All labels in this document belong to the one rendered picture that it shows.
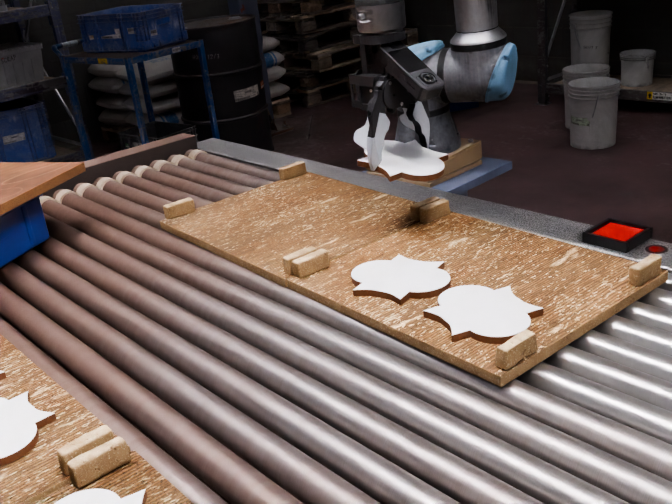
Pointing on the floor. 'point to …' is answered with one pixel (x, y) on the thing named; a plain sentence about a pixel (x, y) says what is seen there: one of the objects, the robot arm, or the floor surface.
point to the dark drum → (225, 81)
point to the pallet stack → (316, 45)
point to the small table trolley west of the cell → (132, 81)
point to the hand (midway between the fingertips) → (403, 158)
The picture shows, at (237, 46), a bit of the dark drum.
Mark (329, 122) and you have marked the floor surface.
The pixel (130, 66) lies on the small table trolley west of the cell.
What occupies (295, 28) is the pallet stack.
